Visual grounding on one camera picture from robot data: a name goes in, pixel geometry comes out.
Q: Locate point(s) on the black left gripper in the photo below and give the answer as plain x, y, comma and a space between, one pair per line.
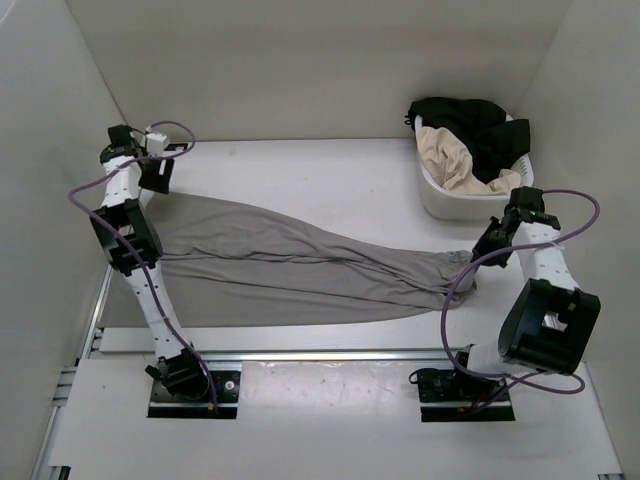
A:
159, 183

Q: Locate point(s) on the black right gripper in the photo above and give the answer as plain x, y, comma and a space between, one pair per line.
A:
481, 248

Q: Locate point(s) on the grey trousers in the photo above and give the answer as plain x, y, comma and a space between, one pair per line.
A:
228, 264

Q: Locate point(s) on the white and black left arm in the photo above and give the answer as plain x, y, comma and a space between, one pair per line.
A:
133, 248

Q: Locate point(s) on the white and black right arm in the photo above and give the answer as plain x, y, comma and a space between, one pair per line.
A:
549, 325

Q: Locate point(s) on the beige trousers in basket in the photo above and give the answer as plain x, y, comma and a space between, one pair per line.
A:
449, 162

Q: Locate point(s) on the black trousers in basket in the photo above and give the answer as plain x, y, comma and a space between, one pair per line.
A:
494, 142

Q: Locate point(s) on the small blue label sticker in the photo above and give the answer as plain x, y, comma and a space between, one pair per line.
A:
177, 147

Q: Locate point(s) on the white laundry basket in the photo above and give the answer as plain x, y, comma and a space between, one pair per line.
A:
446, 205

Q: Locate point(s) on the white front cover board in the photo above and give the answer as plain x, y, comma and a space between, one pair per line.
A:
345, 419

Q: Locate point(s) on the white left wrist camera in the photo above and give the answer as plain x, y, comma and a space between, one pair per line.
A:
156, 142

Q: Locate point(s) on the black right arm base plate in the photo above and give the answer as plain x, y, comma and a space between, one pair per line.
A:
447, 396

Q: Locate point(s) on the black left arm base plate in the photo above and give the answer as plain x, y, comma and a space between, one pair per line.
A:
195, 403

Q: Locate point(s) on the aluminium frame rails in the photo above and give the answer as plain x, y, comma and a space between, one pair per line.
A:
370, 194

